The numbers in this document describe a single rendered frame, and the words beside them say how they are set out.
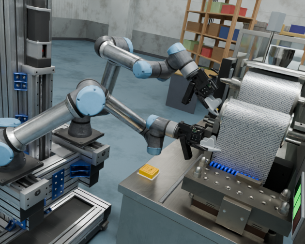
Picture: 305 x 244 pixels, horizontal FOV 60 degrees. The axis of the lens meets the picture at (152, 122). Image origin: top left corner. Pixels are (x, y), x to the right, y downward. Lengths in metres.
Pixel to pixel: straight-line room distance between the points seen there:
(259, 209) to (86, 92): 0.77
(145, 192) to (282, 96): 0.75
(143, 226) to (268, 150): 0.60
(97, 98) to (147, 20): 10.38
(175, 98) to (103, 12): 8.19
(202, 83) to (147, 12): 10.33
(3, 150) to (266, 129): 1.03
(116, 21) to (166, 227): 10.77
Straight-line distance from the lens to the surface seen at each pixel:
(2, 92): 1.55
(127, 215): 1.22
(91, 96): 1.07
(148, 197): 1.12
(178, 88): 5.00
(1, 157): 1.20
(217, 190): 1.03
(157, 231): 1.17
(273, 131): 1.11
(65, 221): 1.99
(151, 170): 1.24
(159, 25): 11.13
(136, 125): 1.32
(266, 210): 1.04
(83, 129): 1.67
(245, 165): 1.18
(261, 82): 1.33
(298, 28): 7.97
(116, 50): 1.31
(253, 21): 6.61
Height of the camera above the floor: 1.58
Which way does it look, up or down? 22 degrees down
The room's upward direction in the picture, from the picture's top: 10 degrees clockwise
